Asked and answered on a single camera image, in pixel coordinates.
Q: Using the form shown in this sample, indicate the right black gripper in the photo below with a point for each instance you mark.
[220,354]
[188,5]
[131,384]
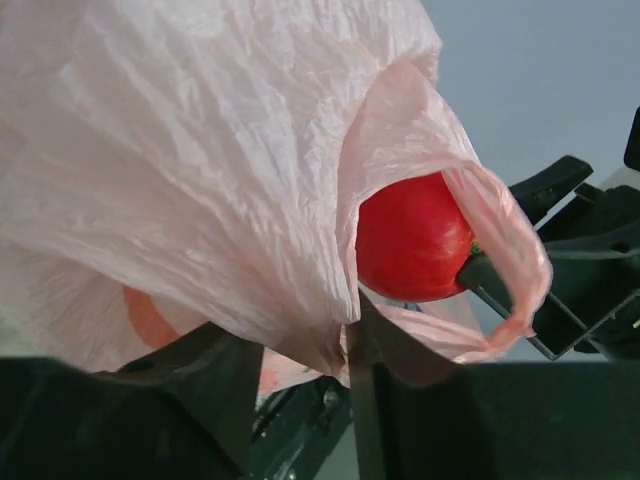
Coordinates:
[593,244]

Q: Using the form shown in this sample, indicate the black metal base rail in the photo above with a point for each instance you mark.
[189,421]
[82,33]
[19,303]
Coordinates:
[296,429]

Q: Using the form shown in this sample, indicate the pink plastic bag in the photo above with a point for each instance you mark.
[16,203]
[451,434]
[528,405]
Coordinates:
[169,163]

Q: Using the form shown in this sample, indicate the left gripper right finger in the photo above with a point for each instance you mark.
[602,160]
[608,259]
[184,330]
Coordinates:
[418,415]

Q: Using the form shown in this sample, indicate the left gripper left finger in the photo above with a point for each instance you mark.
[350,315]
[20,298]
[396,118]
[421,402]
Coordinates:
[183,412]

